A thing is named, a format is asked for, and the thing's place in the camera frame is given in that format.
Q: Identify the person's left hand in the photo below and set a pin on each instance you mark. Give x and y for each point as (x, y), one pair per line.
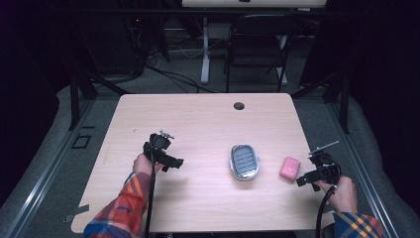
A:
(143, 164)

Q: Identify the white desk leg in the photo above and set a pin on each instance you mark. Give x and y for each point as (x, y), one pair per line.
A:
(205, 56)

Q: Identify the person's right hand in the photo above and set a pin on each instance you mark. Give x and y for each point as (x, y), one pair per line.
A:
(343, 196)

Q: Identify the black metal stand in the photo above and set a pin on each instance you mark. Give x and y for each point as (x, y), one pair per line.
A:
(75, 99)
(344, 102)

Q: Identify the grey tape strip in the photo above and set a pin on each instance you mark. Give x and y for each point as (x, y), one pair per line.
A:
(77, 212)

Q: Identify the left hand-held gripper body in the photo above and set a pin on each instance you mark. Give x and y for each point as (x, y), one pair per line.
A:
(159, 142)

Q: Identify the grey soap dish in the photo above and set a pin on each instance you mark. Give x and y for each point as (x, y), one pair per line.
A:
(244, 162)

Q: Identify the pink soap bar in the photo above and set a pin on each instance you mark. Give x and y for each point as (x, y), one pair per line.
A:
(290, 168)

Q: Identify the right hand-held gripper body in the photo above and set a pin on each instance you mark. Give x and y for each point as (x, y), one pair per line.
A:
(327, 165)

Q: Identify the black folding chair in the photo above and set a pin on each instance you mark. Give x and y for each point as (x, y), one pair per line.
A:
(257, 49)

